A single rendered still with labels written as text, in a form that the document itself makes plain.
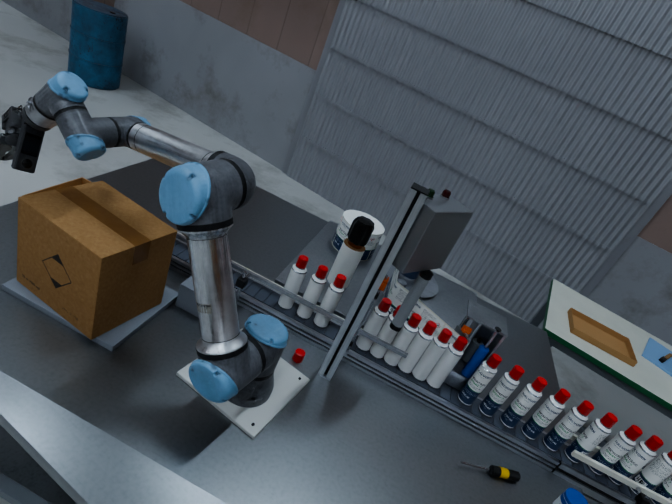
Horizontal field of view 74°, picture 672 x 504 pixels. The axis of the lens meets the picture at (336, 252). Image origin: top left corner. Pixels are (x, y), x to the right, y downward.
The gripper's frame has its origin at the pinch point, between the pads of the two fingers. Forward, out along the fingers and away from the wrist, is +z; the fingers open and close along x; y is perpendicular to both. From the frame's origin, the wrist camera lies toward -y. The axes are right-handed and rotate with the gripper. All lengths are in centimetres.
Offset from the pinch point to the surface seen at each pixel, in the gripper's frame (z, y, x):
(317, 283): -45, -45, -68
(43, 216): -13.6, -22.2, -2.8
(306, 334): -33, -59, -73
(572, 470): -92, -119, -114
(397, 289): -60, -50, -95
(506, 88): -116, 115, -305
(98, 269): -22.9, -38.6, -9.7
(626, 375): -115, -105, -216
